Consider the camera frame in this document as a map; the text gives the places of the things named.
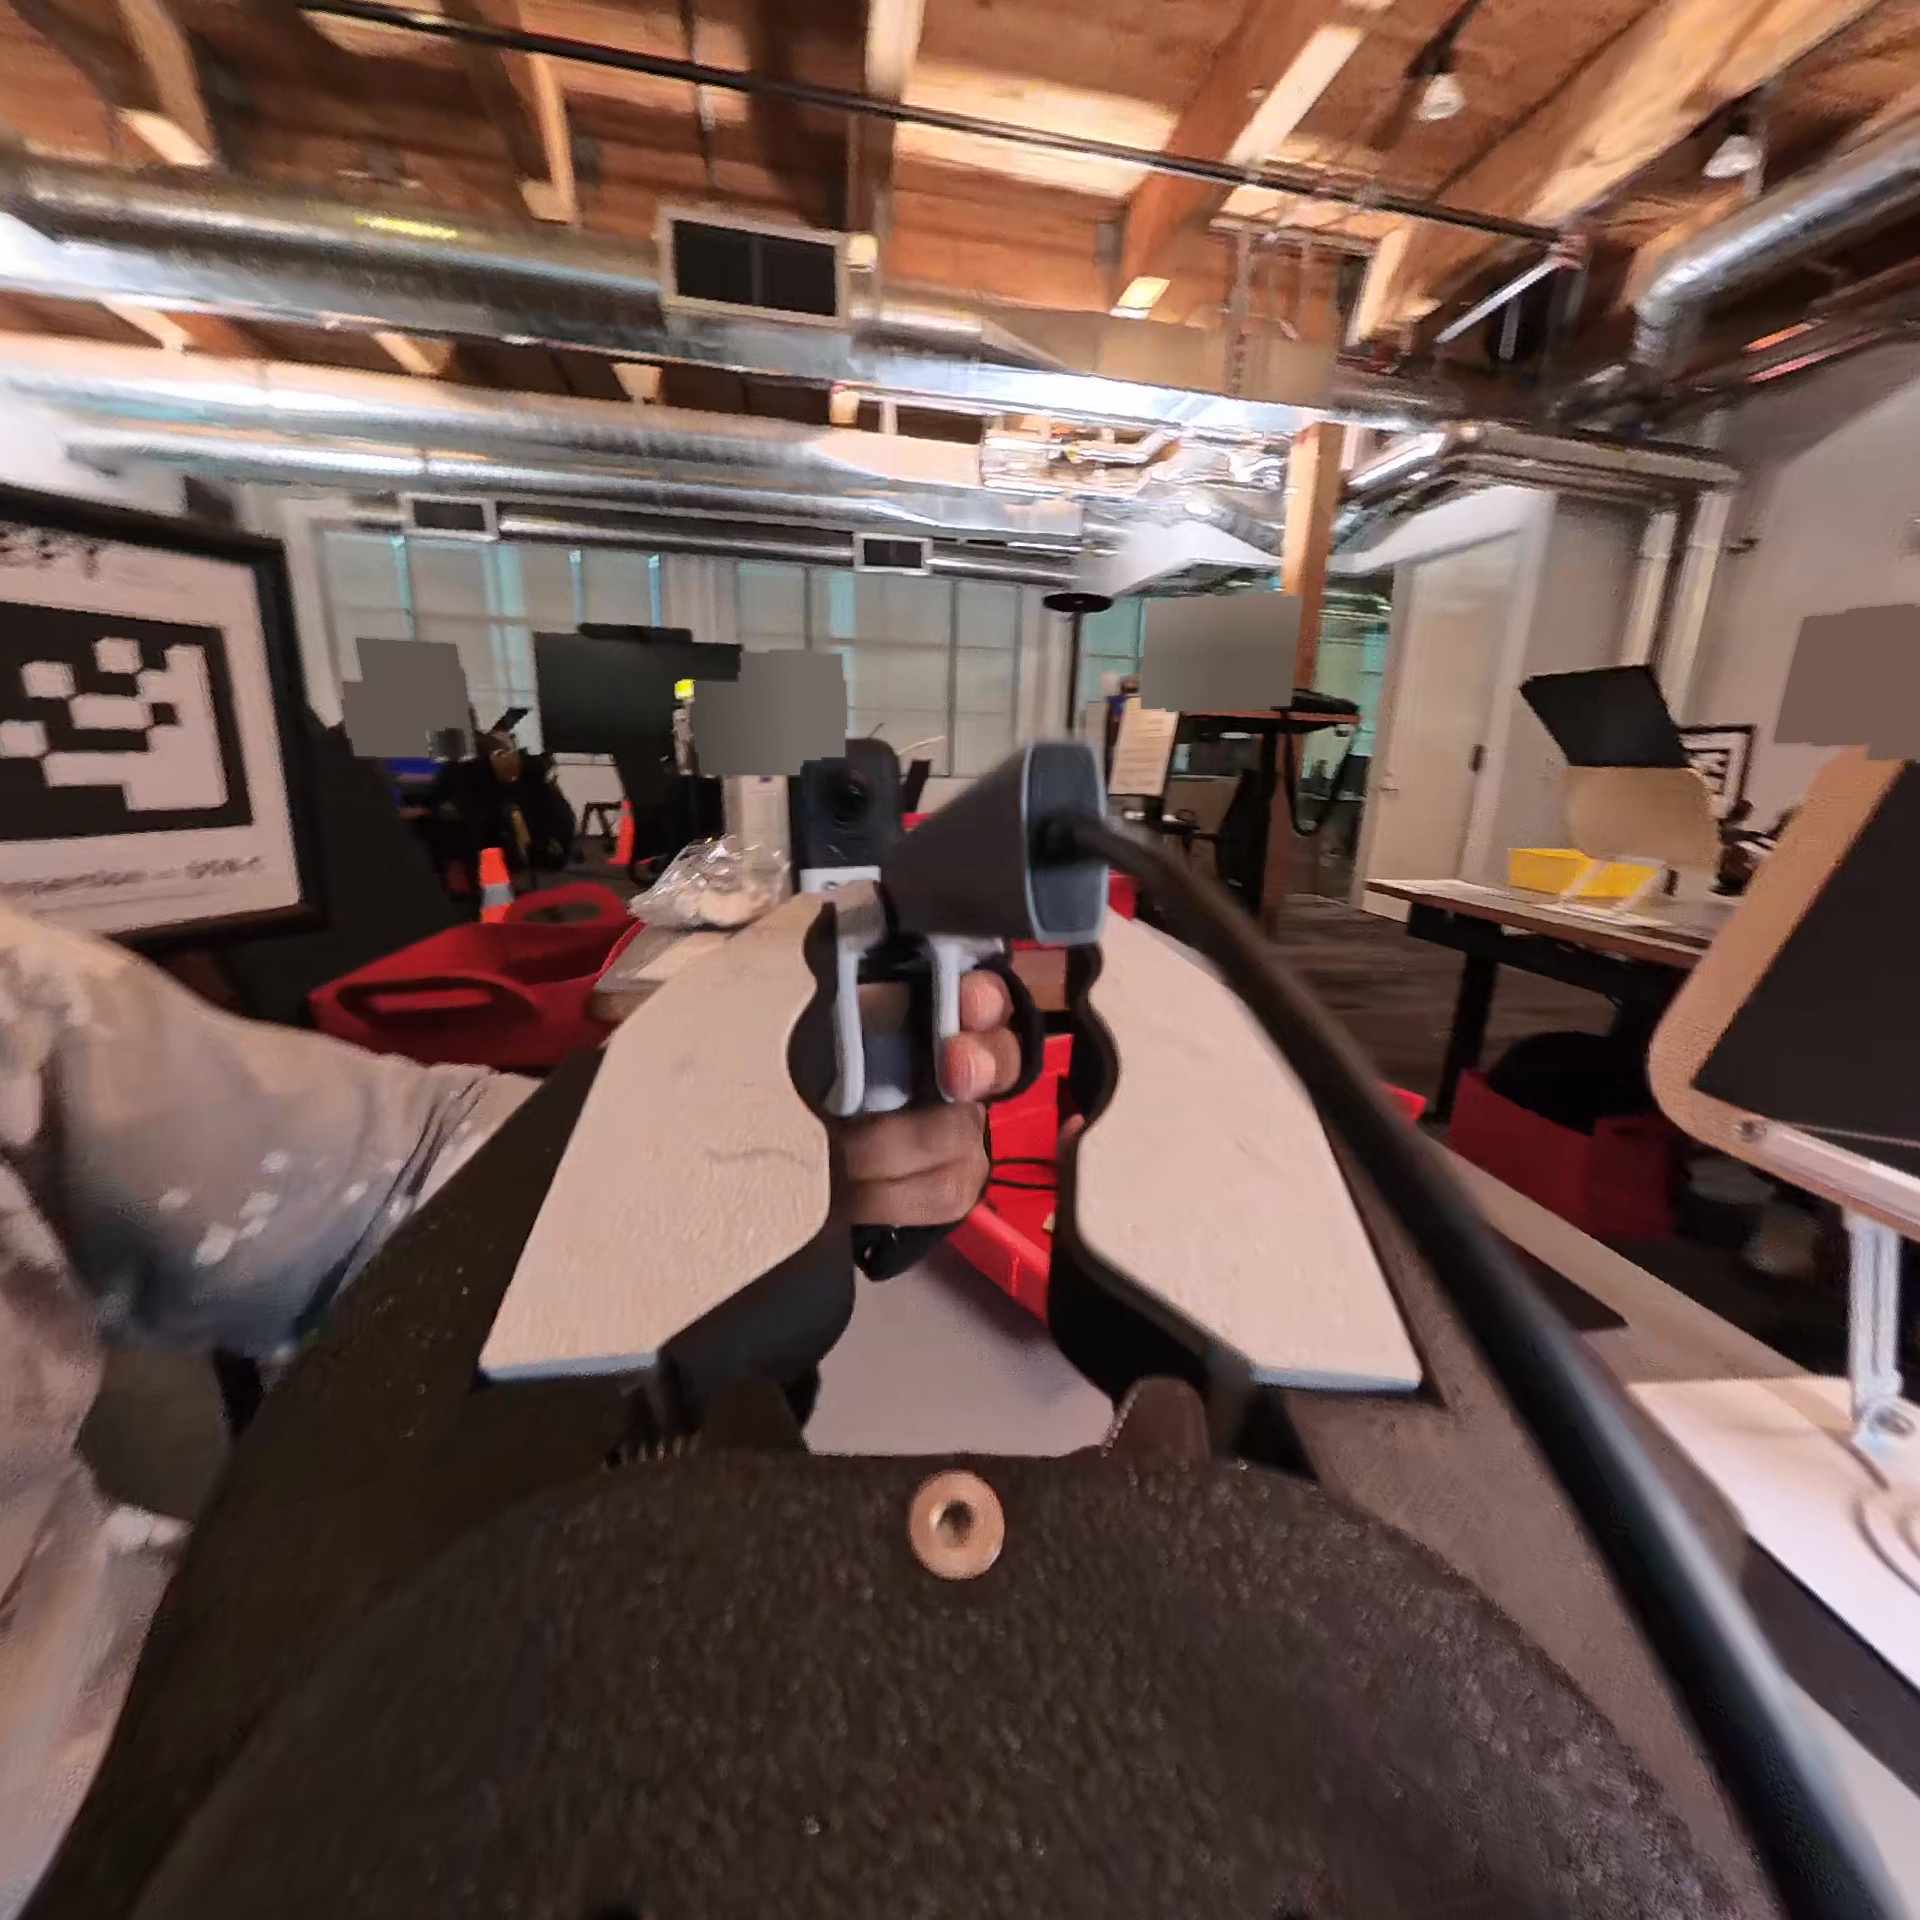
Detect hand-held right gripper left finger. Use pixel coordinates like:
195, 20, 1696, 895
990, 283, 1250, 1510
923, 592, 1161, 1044
478, 895, 859, 1386

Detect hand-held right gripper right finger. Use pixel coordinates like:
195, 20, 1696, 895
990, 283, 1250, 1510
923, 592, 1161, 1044
1046, 905, 1426, 1396

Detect thick black hub cable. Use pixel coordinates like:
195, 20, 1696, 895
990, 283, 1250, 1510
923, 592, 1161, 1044
1046, 810, 1899, 1920

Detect person's left hand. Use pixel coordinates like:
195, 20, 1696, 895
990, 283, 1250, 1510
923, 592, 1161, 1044
829, 960, 1046, 1250

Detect clear plastic bag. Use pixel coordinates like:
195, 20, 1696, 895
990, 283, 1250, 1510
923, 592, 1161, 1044
626, 835, 792, 935

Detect red plastic basket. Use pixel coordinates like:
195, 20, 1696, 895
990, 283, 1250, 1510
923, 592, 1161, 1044
306, 883, 648, 1073

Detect black floor lamp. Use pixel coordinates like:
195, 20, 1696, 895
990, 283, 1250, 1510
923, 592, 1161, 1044
1039, 590, 1115, 753

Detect red storage box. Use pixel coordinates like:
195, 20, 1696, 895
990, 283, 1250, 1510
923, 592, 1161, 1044
1443, 1064, 1683, 1244

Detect wooden table with black legs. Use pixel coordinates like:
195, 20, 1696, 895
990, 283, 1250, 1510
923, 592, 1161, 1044
1362, 874, 1747, 1121

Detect black standing desk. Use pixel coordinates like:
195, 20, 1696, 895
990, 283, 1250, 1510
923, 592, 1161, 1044
1169, 698, 1366, 916

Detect white door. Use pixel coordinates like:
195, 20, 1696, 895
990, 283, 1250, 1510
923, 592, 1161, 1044
1387, 526, 1560, 904

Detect ceiling air vent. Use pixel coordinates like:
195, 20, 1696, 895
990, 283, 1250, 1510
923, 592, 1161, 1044
654, 208, 854, 327

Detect black board on pale stand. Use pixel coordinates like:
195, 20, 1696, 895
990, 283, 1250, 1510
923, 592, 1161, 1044
1517, 663, 1722, 875

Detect black board with wooden edge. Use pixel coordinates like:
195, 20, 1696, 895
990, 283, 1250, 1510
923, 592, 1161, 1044
1647, 751, 1920, 1250

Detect white board stand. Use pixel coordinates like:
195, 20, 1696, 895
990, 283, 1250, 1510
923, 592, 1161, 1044
1725, 1113, 1920, 1600

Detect framed tag poster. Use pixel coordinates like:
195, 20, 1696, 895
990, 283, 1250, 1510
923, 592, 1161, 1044
0, 483, 320, 945

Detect silver air duct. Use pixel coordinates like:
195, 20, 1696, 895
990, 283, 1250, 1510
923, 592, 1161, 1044
0, 152, 1352, 436
1626, 136, 1920, 378

